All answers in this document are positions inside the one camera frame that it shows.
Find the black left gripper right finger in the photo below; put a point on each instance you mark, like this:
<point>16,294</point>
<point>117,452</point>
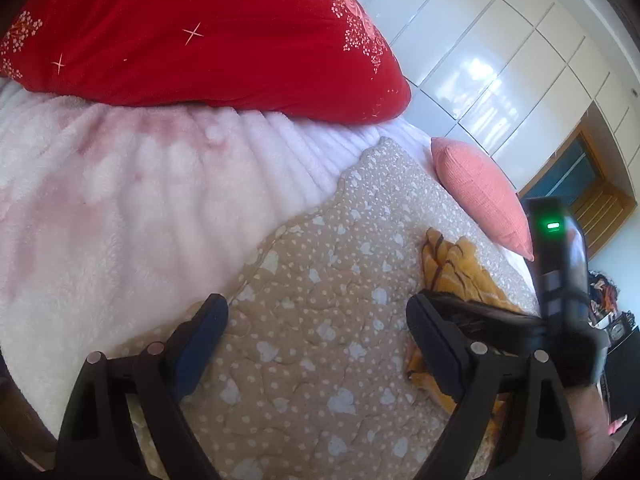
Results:
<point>537,439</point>

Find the beige spotted quilt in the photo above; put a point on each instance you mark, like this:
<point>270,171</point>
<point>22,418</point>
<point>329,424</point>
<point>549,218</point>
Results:
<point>309,379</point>

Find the yellow striped knit sweater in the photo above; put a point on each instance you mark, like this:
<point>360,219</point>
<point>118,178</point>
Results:
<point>452,267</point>

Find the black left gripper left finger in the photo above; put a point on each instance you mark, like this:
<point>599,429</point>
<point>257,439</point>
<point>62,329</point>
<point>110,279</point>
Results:
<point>97,438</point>

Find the white glossy wardrobe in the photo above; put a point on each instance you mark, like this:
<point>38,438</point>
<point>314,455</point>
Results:
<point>511,76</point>

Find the pink cushion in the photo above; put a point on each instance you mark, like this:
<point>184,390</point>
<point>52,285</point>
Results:
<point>478,185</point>

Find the shoe rack with clothes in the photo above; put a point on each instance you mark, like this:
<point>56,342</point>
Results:
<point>603,295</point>

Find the white pink fleece blanket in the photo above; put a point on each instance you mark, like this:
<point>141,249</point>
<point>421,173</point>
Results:
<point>114,220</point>

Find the long red pillow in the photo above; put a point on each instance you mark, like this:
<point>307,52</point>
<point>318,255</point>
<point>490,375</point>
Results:
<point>318,59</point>

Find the person's right hand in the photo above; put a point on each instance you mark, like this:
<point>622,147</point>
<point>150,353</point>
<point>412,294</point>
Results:
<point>590,417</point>

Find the brown wooden door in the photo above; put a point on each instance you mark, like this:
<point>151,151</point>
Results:
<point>600,212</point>

